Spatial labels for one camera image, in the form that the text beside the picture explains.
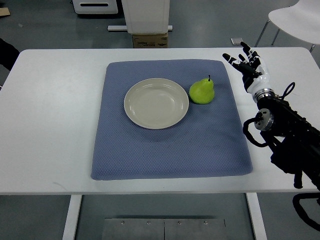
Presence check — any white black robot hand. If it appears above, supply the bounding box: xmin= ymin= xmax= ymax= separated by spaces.
xmin=222 ymin=41 xmax=271 ymax=95

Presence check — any blue textured mat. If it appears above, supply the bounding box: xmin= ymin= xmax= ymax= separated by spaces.
xmin=91 ymin=59 xmax=253 ymax=180

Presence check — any white left table leg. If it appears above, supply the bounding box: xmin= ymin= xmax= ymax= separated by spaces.
xmin=62 ymin=194 xmax=82 ymax=240

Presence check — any cardboard scrap on floor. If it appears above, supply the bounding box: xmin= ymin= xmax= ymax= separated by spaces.
xmin=0 ymin=7 xmax=11 ymax=18

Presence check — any white chair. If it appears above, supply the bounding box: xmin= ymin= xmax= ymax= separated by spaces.
xmin=255 ymin=0 xmax=320 ymax=52

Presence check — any brown cardboard box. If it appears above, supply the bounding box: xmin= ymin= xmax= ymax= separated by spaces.
xmin=132 ymin=33 xmax=168 ymax=49

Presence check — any white appliance with slot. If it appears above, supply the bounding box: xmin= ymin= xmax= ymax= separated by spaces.
xmin=72 ymin=0 xmax=119 ymax=15

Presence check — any white cabinet on stand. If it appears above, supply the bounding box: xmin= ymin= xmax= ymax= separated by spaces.
xmin=107 ymin=0 xmax=173 ymax=35

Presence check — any beige round plate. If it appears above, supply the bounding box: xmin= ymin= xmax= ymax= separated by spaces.
xmin=123 ymin=78 xmax=189 ymax=130

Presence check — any dark object at left edge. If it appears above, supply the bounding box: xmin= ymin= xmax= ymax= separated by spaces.
xmin=0 ymin=38 xmax=20 ymax=71

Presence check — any green pear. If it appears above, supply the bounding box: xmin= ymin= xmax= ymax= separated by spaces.
xmin=189 ymin=75 xmax=215 ymax=105

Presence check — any white right table leg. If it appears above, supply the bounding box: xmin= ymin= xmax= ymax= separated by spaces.
xmin=245 ymin=192 xmax=267 ymax=240

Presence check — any white table leg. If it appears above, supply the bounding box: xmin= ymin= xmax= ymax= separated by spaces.
xmin=245 ymin=192 xmax=267 ymax=240
xmin=62 ymin=194 xmax=82 ymax=240

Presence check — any small grey floor plate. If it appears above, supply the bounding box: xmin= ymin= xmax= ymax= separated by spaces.
xmin=230 ymin=37 xmax=243 ymax=46

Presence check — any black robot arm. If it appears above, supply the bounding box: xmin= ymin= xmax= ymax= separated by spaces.
xmin=242 ymin=82 xmax=320 ymax=189

